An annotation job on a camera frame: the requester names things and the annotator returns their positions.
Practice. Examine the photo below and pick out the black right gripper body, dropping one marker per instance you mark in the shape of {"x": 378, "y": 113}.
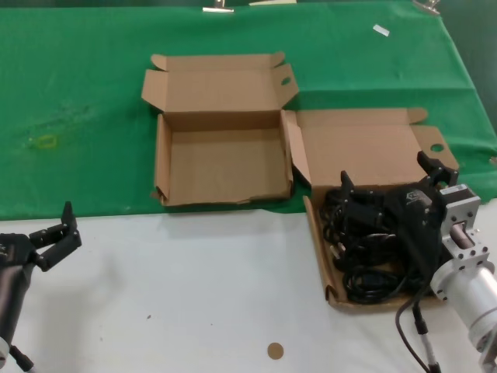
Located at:
{"x": 415, "y": 217}

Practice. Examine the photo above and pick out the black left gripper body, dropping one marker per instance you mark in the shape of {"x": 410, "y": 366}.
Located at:
{"x": 13, "y": 250}

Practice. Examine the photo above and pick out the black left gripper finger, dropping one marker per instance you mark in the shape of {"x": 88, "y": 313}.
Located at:
{"x": 62, "y": 250}
{"x": 46, "y": 234}

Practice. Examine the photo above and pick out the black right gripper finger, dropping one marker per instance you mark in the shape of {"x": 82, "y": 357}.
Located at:
{"x": 363, "y": 210}
{"x": 444, "y": 176}

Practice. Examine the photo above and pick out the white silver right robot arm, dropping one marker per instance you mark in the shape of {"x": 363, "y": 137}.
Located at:
{"x": 477, "y": 291}

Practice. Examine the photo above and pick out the cardboard box with round hole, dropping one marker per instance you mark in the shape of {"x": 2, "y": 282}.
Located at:
{"x": 361, "y": 151}

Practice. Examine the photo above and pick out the cardboard box with torn rim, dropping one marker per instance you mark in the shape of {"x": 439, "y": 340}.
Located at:
{"x": 225, "y": 175}

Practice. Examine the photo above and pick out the yellow rubber band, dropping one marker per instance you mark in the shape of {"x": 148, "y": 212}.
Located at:
{"x": 40, "y": 143}

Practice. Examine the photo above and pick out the green table cloth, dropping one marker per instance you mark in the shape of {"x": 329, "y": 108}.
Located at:
{"x": 77, "y": 77}

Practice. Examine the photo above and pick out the white tape strip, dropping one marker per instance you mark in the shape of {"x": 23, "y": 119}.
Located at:
{"x": 381, "y": 30}

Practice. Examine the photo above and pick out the round brown cardboard disc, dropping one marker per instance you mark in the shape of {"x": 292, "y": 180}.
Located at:
{"x": 275, "y": 351}

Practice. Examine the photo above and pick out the pale paper sheet edge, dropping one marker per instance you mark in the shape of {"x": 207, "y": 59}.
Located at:
{"x": 272, "y": 2}

